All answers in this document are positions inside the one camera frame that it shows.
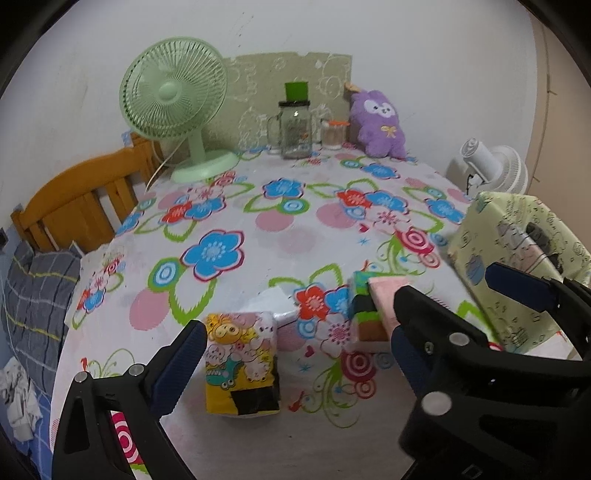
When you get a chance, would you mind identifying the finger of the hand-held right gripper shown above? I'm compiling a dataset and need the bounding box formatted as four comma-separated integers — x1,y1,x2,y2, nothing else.
392,285,505,385
485,262,566,312

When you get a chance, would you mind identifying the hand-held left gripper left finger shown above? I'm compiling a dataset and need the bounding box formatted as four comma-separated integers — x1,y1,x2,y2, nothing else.
52,318,208,480

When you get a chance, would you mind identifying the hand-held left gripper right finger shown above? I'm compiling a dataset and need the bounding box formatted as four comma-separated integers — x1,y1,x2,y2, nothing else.
392,329,591,480

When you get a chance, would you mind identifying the plain pink soft pack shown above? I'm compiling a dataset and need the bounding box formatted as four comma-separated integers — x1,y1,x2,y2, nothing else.
368,276,455,340

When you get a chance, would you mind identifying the yellow cartoon tissue pack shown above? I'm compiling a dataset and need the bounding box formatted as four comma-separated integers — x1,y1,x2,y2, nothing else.
203,311,282,416

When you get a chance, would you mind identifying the white plastic packet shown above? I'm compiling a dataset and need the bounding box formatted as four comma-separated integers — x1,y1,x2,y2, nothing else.
247,287,298,326

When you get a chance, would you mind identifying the white standing fan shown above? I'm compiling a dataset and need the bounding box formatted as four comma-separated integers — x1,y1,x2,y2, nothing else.
445,137,529,199

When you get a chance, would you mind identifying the grey plaid bedding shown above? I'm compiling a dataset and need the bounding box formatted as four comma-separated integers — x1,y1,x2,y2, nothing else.
0,240,84,370

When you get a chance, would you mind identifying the white crumpled cloth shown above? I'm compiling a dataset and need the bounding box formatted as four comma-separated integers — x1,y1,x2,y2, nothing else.
0,357,42,441

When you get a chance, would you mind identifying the floral tablecloth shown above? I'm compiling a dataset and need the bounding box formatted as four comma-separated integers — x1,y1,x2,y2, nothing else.
48,143,591,480

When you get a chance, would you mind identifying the beige door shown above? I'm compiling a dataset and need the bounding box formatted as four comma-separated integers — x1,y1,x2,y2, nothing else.
531,18,591,204

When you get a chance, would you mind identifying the purple plush toy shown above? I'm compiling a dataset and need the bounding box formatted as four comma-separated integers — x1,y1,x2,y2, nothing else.
347,89,408,160

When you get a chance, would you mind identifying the small glass jar orange lid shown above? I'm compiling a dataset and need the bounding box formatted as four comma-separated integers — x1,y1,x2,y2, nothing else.
320,119,348,151

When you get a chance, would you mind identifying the glass mug jar green lid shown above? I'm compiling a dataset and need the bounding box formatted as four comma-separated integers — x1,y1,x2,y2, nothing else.
267,82,315,160

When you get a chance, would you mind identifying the green desk fan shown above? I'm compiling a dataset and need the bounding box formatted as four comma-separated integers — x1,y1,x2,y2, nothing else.
119,38,240,184

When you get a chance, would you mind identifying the green patterned board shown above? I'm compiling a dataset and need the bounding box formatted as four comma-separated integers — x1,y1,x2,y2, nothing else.
222,51,352,151

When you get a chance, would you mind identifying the white fan cable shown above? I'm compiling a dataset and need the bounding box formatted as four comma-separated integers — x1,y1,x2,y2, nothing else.
145,138,183,195

